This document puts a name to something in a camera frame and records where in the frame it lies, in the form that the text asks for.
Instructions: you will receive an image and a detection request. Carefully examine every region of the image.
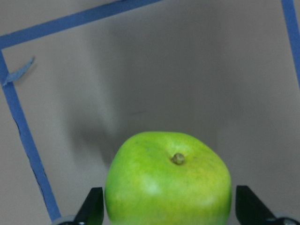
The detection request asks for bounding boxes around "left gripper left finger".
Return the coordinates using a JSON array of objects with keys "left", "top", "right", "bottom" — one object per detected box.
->
[{"left": 52, "top": 187, "right": 105, "bottom": 225}]

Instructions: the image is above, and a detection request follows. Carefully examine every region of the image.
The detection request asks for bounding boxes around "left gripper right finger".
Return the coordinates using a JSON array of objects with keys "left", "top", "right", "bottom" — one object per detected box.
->
[{"left": 235, "top": 185, "right": 300, "bottom": 225}]

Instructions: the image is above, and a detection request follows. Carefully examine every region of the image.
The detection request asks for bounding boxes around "green apple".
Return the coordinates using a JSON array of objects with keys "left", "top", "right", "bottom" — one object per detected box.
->
[{"left": 105, "top": 132, "right": 232, "bottom": 225}]

